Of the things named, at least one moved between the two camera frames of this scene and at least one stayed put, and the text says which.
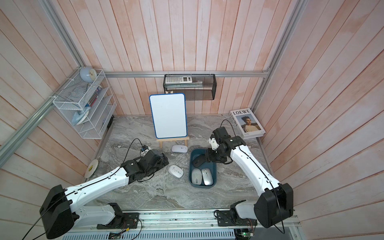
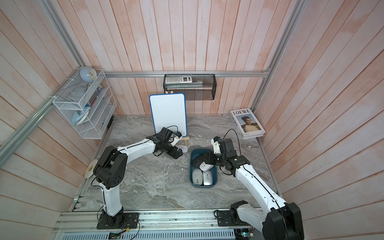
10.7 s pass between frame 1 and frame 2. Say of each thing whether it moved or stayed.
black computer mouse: stayed
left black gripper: moved
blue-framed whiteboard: stayed
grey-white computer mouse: stayed
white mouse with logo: moved
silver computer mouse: stayed
